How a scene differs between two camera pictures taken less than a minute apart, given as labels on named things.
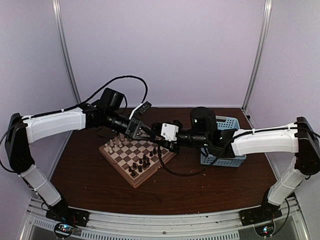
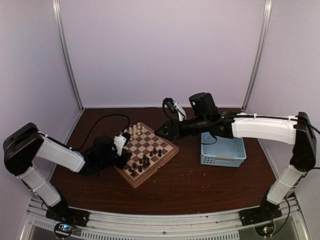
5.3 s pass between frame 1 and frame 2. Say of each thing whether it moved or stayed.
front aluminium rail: stayed
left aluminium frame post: stayed
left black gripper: moved
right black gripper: moved
